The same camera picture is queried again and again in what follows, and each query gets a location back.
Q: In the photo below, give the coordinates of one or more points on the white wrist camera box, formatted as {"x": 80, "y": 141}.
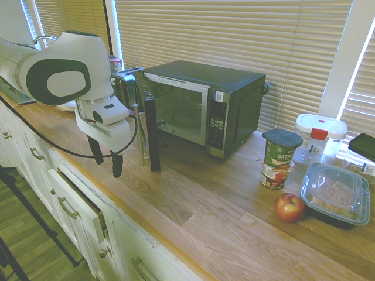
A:
{"x": 109, "y": 112}

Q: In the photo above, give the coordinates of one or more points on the black stainless microwave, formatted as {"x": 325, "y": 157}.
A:
{"x": 234, "y": 96}

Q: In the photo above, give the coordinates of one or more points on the wide beige window blind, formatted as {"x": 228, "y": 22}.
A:
{"x": 234, "y": 38}

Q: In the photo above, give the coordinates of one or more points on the white open drawer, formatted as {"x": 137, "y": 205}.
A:
{"x": 73, "y": 202}

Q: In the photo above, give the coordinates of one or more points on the red oatmeal cup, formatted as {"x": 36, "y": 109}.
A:
{"x": 275, "y": 177}

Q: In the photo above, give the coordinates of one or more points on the glass jar with red lid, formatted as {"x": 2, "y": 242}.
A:
{"x": 115, "y": 65}

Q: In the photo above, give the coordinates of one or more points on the stainless steel toaster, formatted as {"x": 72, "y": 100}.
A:
{"x": 123, "y": 87}

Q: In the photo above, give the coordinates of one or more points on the green oatmeal cup black lid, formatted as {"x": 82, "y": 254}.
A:
{"x": 279, "y": 147}

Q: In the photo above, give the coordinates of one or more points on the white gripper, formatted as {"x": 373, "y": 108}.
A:
{"x": 111, "y": 136}

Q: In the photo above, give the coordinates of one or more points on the white kitchen cabinet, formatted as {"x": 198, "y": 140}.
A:
{"x": 26, "y": 164}

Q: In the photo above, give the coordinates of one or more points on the clear container white lid red clasp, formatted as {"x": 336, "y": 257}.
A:
{"x": 322, "y": 131}

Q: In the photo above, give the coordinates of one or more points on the black camera tripod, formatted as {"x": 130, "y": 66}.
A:
{"x": 35, "y": 216}

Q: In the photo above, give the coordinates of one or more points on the black food container clear lid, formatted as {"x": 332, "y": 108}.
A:
{"x": 334, "y": 193}

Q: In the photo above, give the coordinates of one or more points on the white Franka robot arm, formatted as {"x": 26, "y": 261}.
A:
{"x": 58, "y": 58}

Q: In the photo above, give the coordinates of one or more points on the red apple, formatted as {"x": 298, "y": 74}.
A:
{"x": 288, "y": 208}

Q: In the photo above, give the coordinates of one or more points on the narrow beige window blind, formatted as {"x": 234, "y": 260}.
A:
{"x": 76, "y": 20}

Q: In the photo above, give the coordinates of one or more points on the white plate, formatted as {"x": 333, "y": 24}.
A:
{"x": 68, "y": 106}

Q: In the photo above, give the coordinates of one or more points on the silver curved faucet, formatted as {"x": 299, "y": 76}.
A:
{"x": 44, "y": 38}

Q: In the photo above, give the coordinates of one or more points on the clear plastic package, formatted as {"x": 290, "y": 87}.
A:
{"x": 359, "y": 169}

